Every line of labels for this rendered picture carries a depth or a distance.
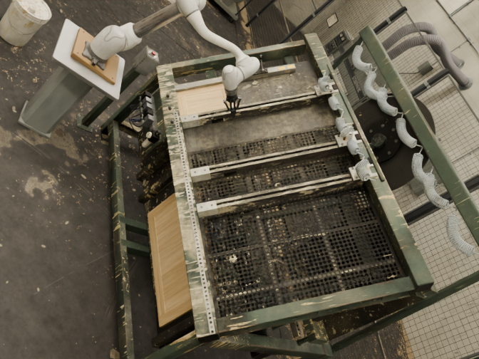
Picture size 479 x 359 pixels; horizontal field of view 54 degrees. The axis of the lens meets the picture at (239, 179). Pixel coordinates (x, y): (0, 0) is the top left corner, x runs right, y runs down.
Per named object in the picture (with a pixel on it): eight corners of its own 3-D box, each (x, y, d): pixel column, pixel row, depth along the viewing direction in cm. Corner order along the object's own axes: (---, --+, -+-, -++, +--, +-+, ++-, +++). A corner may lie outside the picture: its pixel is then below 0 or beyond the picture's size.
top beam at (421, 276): (303, 43, 387) (304, 33, 379) (314, 42, 388) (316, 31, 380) (413, 293, 261) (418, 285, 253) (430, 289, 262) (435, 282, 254)
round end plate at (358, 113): (318, 130, 386) (403, 70, 349) (322, 133, 390) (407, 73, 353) (351, 211, 340) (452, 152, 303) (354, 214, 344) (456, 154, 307)
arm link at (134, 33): (101, 34, 330) (117, 31, 349) (112, 55, 334) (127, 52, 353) (192, -17, 300) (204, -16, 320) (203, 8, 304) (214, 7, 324)
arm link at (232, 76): (229, 93, 310) (244, 84, 315) (227, 75, 298) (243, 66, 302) (219, 85, 315) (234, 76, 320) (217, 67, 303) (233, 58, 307)
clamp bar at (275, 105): (182, 120, 345) (176, 97, 326) (336, 91, 354) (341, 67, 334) (183, 130, 340) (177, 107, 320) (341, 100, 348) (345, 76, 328)
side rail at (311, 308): (217, 325, 263) (215, 318, 254) (404, 283, 271) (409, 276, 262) (220, 339, 258) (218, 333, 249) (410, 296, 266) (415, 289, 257)
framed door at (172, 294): (150, 214, 362) (147, 213, 361) (197, 177, 337) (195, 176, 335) (162, 328, 311) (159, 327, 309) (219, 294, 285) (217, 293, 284)
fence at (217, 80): (175, 89, 365) (174, 85, 362) (294, 67, 372) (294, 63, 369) (176, 93, 362) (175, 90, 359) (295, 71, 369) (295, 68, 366)
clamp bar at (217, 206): (197, 207, 301) (192, 186, 282) (373, 172, 310) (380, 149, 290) (199, 220, 296) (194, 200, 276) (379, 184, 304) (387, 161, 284)
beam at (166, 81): (158, 75, 384) (155, 65, 375) (172, 73, 385) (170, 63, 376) (198, 344, 257) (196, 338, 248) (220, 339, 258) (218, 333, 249)
